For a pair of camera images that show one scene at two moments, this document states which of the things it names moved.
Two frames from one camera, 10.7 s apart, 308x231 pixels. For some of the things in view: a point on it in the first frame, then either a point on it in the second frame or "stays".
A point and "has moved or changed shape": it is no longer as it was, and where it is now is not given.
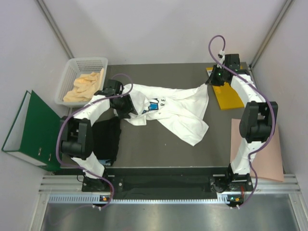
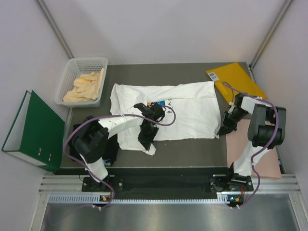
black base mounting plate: x=169 y=184 stays
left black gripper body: x=124 y=106 -> x=147 y=134
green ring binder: x=33 y=135 stays
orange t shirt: x=84 y=86 stays
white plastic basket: x=82 y=78 stays
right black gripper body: x=217 y=78 -> x=230 y=120
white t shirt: x=185 y=111 has moved or changed shape
